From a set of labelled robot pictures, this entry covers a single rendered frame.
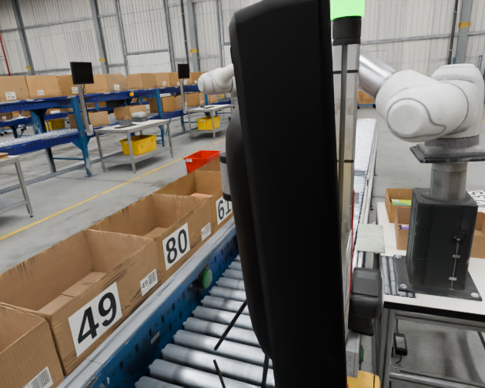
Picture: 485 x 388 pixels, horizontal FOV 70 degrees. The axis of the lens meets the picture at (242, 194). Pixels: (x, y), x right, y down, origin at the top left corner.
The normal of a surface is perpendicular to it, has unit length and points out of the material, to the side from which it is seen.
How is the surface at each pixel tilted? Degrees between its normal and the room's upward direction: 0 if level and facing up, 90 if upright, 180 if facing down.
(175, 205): 89
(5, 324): 90
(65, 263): 89
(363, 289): 8
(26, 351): 90
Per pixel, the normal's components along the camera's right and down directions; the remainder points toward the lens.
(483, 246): -0.33, 0.33
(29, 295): 0.93, 0.05
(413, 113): -0.73, 0.38
